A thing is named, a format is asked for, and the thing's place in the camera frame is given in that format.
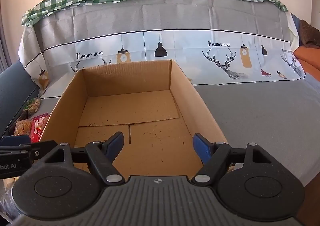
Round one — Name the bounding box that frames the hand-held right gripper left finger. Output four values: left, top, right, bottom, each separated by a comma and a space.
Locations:
44, 131, 125, 187

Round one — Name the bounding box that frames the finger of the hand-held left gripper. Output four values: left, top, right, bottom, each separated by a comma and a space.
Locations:
0, 135, 58, 161

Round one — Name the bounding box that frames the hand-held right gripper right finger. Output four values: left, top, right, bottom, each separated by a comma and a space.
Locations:
191, 133, 275, 184

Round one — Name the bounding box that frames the cardboard box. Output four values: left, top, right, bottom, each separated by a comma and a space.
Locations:
39, 59, 228, 168

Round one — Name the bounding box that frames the red patterned snack packet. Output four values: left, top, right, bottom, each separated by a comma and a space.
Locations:
29, 113, 52, 143

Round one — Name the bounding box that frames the yellow snack packet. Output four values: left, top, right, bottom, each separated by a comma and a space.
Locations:
14, 119, 33, 136

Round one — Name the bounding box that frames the green snack packet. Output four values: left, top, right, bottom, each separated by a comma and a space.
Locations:
25, 98, 42, 114

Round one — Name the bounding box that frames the grey printed sofa cover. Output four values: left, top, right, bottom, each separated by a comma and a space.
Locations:
17, 0, 320, 191

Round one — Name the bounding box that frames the dark blue cushion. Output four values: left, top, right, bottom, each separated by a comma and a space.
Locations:
0, 62, 40, 136

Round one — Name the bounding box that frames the grey curtain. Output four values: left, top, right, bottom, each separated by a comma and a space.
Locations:
0, 4, 12, 74

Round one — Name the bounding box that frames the orange cushion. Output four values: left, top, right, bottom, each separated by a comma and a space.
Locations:
292, 46, 320, 80

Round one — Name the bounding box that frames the brown cloth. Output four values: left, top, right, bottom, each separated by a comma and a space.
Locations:
299, 19, 320, 49

